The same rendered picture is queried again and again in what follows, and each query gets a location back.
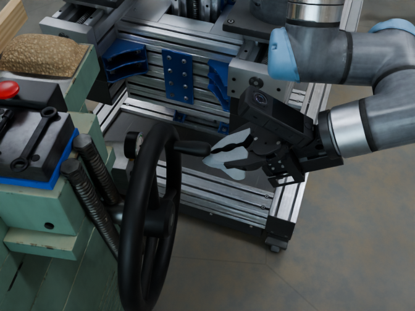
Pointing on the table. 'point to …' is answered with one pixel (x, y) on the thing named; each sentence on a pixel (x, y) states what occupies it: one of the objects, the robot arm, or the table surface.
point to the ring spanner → (33, 140)
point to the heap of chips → (42, 55)
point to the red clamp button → (8, 89)
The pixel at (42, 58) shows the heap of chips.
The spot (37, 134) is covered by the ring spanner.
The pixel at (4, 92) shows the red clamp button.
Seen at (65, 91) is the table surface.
